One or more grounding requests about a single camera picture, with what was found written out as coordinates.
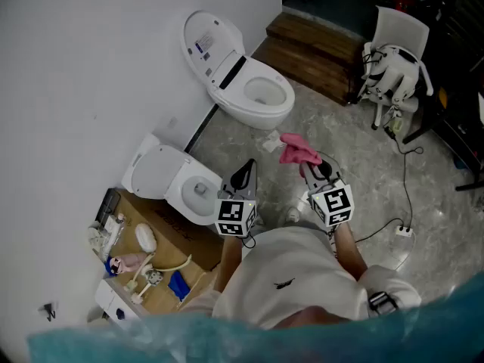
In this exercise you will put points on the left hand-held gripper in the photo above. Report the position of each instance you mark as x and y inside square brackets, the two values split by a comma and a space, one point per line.
[230, 216]

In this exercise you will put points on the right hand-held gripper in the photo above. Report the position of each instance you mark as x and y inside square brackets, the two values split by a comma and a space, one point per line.
[334, 202]

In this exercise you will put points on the pink cloth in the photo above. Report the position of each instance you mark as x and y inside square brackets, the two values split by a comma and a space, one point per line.
[296, 150]

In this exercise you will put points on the small white toilet seat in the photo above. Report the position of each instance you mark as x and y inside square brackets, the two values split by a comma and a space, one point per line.
[177, 191]

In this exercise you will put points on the wide white toilet seat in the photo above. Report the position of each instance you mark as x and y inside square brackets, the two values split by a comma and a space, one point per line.
[281, 85]

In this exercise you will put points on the person's left forearm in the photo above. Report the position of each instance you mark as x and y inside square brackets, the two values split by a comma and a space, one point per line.
[228, 263]

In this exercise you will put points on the person's right forearm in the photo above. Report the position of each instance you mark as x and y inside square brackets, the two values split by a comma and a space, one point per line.
[349, 252]

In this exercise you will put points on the wide white toilet bowl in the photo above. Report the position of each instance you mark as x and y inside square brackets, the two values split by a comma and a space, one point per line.
[257, 117]

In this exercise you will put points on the small white toilet lid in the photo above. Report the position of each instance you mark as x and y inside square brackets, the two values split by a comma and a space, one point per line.
[153, 172]

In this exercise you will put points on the small white toilet body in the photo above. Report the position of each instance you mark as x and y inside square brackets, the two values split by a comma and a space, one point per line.
[140, 153]

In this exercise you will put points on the blue folded cloth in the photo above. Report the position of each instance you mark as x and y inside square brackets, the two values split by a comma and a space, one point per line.
[178, 286]

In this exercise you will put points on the wide white toilet lid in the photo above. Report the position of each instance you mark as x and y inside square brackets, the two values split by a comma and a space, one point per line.
[206, 44]

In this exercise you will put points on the white paper scrap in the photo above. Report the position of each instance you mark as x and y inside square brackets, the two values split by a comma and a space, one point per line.
[303, 206]

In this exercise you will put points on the crumpled white tissue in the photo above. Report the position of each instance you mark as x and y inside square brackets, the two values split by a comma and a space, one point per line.
[271, 142]

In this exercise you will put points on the person's grey shoe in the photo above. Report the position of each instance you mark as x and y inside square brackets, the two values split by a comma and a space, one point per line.
[292, 215]

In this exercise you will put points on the pale green power adapter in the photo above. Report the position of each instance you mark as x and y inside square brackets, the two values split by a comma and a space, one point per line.
[396, 124]

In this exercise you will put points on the brown cardboard box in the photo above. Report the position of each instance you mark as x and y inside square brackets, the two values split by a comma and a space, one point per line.
[166, 248]

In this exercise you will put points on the person's white shirt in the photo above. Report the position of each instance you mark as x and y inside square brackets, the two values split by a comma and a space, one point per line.
[295, 274]

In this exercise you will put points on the white power strip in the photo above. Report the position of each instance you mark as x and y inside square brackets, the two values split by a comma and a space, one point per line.
[404, 231]

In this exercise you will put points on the white oval sponge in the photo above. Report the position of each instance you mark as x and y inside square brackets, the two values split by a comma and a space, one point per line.
[146, 237]

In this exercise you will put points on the dark wooden steps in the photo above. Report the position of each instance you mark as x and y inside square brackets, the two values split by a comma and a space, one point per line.
[306, 55]

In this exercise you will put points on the white harness device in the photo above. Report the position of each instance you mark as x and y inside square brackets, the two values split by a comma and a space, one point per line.
[389, 76]

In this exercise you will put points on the white plumbing fittings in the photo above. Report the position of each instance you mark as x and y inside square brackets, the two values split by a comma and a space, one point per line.
[145, 280]

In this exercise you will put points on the pink doll with blue cap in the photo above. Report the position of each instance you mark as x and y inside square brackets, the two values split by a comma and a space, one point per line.
[126, 264]

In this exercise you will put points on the clear plastic bag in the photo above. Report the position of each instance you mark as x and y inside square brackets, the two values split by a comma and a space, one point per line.
[104, 236]

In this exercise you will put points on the teal plastic cover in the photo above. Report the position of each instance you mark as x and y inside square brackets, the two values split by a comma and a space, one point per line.
[264, 344]

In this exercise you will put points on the white office chair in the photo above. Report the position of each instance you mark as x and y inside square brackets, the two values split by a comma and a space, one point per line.
[402, 26]

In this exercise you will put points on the small white box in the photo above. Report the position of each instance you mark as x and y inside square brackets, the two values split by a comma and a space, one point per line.
[113, 301]

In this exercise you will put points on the white wall outlet plate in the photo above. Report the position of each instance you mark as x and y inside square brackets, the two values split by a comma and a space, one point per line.
[172, 123]

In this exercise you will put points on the black metal table frame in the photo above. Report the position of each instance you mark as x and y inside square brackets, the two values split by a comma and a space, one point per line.
[453, 127]

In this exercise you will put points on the black wall hook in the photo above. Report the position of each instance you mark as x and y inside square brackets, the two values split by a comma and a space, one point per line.
[49, 310]

